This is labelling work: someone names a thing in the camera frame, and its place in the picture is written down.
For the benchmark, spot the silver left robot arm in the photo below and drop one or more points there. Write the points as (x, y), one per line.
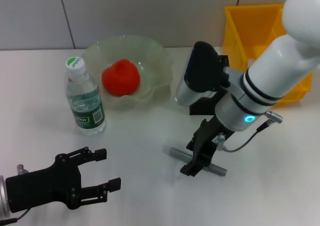
(3, 197)

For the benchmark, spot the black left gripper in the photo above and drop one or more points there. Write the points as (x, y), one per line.
(42, 188)

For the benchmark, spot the clear green-label water bottle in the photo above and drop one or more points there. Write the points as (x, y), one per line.
(85, 98)

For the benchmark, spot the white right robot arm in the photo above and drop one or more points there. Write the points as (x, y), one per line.
(272, 73)

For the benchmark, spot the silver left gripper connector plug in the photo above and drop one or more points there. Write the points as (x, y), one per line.
(22, 169)

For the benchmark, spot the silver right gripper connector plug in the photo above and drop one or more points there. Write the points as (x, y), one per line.
(221, 140)

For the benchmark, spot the red-orange toy orange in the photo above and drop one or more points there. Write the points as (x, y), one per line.
(121, 77)

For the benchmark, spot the grey marker pen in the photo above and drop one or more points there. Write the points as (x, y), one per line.
(175, 152)

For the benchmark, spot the yellow plastic bin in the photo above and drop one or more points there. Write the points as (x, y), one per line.
(240, 35)

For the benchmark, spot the green glass fruit bowl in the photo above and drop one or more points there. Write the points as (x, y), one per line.
(155, 60)

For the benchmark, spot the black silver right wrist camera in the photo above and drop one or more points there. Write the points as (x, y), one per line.
(202, 70)

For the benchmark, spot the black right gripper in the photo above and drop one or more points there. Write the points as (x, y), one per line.
(212, 133)

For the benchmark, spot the black mesh pen holder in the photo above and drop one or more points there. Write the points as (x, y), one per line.
(200, 109)

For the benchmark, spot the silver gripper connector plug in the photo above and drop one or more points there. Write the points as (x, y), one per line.
(22, 169)
(221, 140)

